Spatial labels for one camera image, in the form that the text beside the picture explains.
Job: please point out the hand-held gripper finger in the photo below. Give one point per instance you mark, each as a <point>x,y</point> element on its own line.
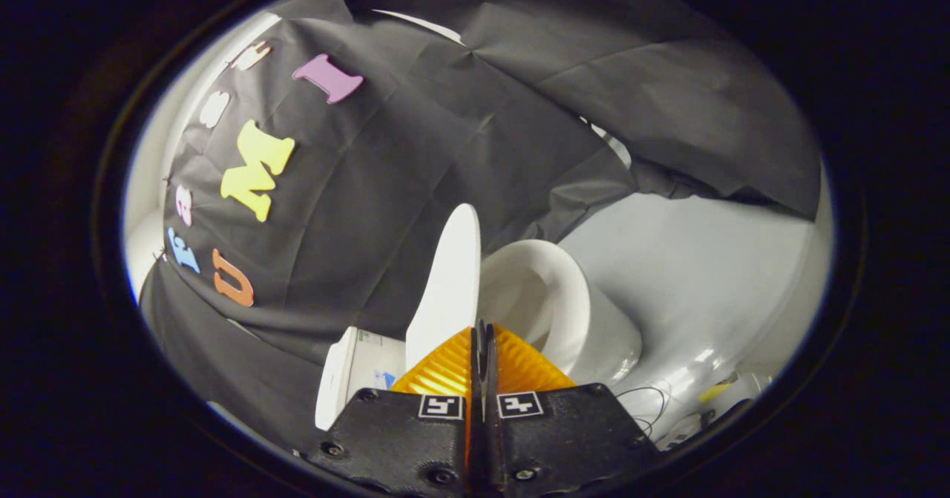
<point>490,379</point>
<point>476,379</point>

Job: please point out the black backdrop cloth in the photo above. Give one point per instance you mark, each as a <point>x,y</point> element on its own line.
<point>415,186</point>

